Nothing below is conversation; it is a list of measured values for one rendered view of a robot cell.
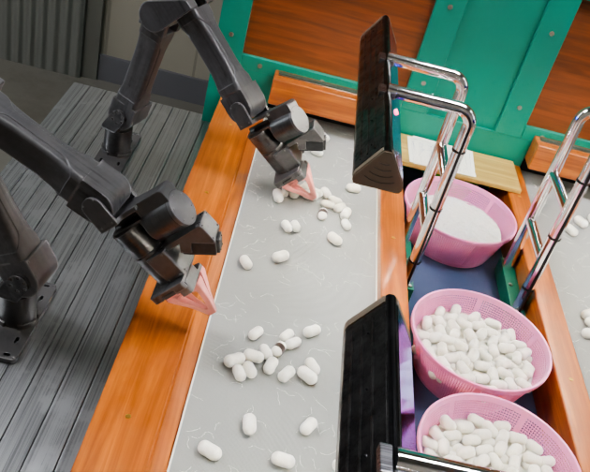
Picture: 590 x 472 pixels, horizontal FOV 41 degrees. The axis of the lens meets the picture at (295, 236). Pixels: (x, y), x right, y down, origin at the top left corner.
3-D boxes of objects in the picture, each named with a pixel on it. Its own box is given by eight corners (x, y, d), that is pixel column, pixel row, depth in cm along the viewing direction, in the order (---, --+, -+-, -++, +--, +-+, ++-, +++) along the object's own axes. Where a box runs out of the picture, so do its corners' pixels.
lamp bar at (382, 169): (350, 184, 123) (363, 143, 119) (359, 41, 174) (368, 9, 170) (400, 196, 123) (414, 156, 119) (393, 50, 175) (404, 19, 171)
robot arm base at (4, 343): (60, 255, 138) (21, 245, 138) (16, 329, 122) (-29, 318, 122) (57, 288, 143) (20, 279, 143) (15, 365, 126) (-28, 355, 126)
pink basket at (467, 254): (449, 289, 170) (464, 255, 164) (370, 220, 185) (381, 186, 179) (523, 261, 185) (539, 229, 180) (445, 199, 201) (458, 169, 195)
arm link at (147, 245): (177, 229, 121) (147, 197, 118) (166, 252, 116) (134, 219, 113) (146, 246, 124) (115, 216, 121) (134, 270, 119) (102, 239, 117)
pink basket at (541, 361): (430, 434, 134) (449, 395, 129) (376, 325, 154) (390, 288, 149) (557, 422, 144) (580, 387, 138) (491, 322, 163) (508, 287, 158)
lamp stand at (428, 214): (318, 283, 161) (381, 86, 136) (324, 228, 177) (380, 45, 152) (407, 304, 162) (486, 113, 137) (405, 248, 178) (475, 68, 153)
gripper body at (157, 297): (201, 250, 126) (171, 218, 123) (189, 290, 117) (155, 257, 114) (171, 268, 128) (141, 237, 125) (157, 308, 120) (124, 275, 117)
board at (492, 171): (390, 162, 191) (391, 158, 190) (390, 134, 203) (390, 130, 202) (520, 194, 193) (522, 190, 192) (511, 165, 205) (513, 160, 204)
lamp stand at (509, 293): (505, 328, 163) (600, 142, 138) (494, 270, 179) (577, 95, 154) (592, 348, 164) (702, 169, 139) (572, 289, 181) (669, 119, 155)
